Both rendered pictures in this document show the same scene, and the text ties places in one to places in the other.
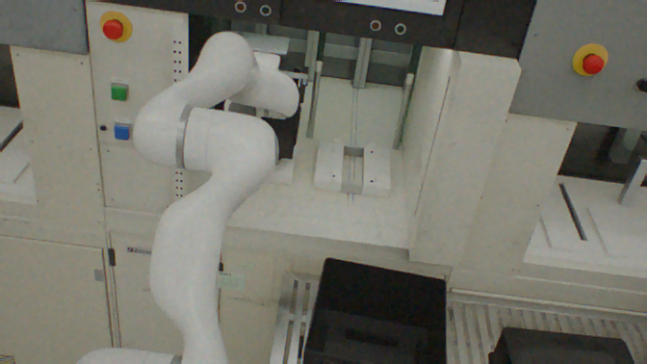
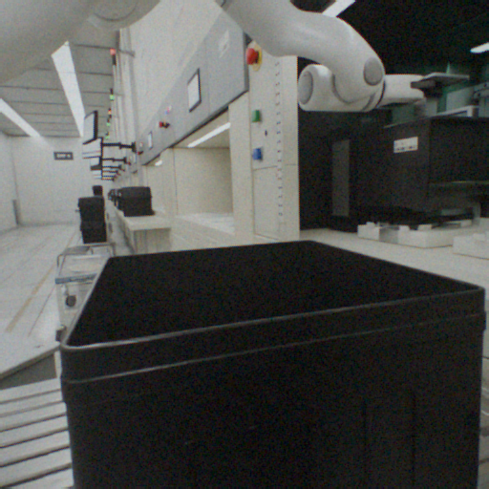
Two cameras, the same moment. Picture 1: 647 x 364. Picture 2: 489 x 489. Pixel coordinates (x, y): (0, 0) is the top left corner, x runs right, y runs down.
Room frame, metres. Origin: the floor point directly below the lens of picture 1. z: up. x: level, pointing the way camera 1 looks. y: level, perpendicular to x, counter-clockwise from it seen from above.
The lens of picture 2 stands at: (0.83, -0.46, 1.01)
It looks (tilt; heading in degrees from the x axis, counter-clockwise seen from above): 8 degrees down; 71
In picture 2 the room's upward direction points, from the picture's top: 2 degrees counter-clockwise
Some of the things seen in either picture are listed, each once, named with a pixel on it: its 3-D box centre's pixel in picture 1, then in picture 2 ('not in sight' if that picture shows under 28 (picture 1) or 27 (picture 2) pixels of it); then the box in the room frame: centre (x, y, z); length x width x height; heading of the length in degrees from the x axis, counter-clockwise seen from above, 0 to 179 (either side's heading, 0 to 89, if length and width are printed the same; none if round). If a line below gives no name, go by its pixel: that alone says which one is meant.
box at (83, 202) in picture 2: not in sight; (91, 207); (0.58, 4.02, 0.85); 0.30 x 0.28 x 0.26; 91
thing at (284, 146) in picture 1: (260, 97); (423, 154); (1.53, 0.21, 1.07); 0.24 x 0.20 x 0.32; 93
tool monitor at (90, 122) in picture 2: not in sight; (108, 134); (0.83, 3.45, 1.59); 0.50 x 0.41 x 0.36; 2
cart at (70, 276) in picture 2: not in sight; (93, 288); (0.61, 2.65, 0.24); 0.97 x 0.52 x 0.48; 94
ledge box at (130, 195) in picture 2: not in sight; (136, 201); (1.01, 2.95, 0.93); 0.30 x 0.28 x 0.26; 89
